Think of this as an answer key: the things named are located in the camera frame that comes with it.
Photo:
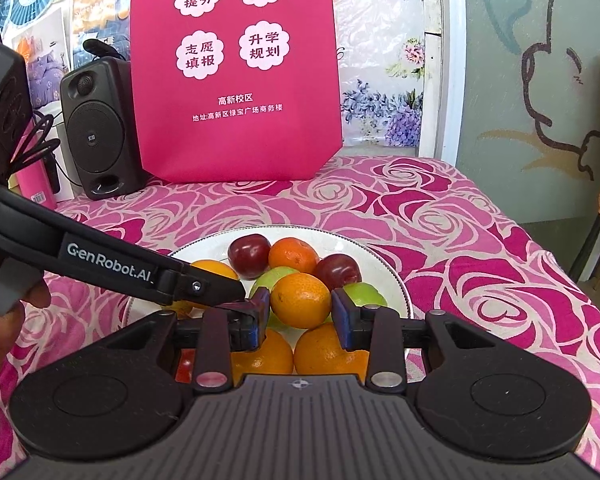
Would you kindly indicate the red apple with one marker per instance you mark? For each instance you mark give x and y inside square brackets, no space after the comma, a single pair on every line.
[249,255]
[337,270]

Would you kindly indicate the black microphone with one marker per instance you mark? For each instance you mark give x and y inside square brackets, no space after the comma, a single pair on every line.
[100,47]

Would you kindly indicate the red plum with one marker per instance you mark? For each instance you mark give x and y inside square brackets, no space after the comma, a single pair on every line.
[185,366]

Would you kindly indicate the pink bottle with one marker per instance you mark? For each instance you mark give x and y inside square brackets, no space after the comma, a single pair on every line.
[37,185]

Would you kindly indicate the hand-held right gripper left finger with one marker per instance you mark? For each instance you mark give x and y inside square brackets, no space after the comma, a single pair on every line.
[261,320]

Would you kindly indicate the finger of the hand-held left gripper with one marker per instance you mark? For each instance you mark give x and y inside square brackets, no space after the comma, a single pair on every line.
[237,310]
[215,291]

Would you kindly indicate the large orange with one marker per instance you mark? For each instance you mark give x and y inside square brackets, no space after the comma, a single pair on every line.
[267,360]

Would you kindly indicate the tangerine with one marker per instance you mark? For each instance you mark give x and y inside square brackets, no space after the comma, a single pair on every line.
[325,355]
[293,255]

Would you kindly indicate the green apple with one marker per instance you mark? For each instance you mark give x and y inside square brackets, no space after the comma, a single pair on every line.
[367,294]

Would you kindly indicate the floral plastic sheet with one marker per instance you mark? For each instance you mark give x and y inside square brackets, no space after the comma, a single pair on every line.
[380,100]

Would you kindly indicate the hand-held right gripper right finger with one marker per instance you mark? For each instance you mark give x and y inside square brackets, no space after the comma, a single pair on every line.
[341,320]

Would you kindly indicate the white plate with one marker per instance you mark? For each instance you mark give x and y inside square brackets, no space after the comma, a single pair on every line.
[380,270]

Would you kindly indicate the glass door with cartoon drawing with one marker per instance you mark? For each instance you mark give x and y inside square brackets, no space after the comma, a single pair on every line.
[530,160]

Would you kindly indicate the person's left hand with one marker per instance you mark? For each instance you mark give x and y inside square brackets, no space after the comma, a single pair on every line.
[0,340]

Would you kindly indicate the black power adapter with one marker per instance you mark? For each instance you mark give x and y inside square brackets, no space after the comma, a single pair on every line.
[52,177]

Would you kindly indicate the pink rose printed blanket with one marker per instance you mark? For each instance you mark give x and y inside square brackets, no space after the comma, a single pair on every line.
[430,210]

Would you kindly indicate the blue bedding poster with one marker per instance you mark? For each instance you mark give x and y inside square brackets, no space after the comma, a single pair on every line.
[100,15]

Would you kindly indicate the purple bedding poster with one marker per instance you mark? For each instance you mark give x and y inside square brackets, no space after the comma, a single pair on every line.
[45,55]

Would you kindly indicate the black speaker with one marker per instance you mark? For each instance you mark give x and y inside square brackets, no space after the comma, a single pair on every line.
[100,135]

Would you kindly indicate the pink printed tote bag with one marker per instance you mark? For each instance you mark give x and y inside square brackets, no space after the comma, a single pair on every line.
[240,135]

